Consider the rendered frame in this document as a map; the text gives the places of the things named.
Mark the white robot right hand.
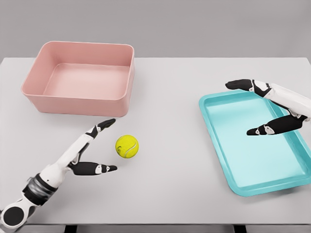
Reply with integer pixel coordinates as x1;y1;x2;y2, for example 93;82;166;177
225;79;311;137

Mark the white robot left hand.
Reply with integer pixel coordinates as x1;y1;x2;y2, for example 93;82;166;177
49;118;118;180

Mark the yellow tennis ball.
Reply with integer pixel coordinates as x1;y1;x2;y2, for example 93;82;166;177
115;134;139;159

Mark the blue plastic tray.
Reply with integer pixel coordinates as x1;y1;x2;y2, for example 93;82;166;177
198;91;311;197

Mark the pink plastic basket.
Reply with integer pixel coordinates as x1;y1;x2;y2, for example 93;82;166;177
21;40;135;117

